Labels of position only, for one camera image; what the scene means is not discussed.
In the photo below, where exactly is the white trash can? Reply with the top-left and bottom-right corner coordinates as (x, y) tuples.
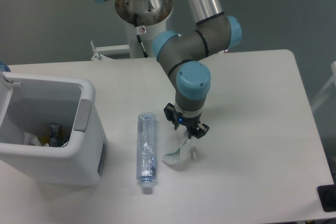
(1, 72), (107, 186)

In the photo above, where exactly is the white frame at right edge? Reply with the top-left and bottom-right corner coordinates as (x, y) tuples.
(310, 61), (335, 113)

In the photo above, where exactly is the black device at table edge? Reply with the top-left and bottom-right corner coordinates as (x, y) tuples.
(317, 184), (335, 212)

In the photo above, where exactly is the clear plastic bottle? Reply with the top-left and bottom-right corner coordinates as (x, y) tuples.
(136, 112), (157, 195)

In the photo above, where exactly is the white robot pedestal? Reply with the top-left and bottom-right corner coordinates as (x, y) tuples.
(90, 19), (167, 61)

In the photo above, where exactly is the blue object at left edge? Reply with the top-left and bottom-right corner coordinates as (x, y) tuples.
(0, 61), (11, 72)

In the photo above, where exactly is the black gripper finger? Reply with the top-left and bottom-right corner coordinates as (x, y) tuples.
(187, 123), (209, 139)
(163, 103), (181, 130)

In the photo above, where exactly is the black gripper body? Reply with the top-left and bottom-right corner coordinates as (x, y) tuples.
(172, 112), (202, 133)

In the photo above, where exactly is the trash inside can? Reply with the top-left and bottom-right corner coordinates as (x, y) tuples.
(23, 124), (70, 148)

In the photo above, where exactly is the white green wrapper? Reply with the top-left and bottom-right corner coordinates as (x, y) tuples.
(161, 130), (197, 171)

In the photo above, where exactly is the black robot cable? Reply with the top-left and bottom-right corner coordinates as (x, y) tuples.
(133, 13), (150, 58)

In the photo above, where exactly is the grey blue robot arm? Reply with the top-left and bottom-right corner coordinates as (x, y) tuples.
(95, 0), (242, 138)

